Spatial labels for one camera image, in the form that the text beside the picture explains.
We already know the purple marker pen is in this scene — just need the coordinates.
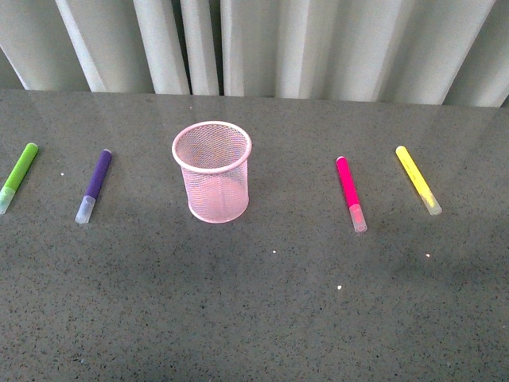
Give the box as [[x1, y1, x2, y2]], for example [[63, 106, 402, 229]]
[[75, 149, 112, 224]]

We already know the yellow marker pen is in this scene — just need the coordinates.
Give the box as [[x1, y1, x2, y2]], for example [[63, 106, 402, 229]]
[[395, 146, 442, 216]]

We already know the pink mesh pen cup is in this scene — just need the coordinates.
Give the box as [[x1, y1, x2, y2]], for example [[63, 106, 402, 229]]
[[172, 121, 252, 224]]

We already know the pink marker pen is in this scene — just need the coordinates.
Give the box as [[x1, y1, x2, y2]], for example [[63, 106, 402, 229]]
[[336, 156, 367, 233]]

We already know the green marker pen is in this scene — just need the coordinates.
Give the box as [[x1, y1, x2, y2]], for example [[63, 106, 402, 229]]
[[1, 142, 38, 215]]

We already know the white pleated curtain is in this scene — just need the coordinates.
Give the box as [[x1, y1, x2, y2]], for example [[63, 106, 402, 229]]
[[1, 1, 508, 107]]

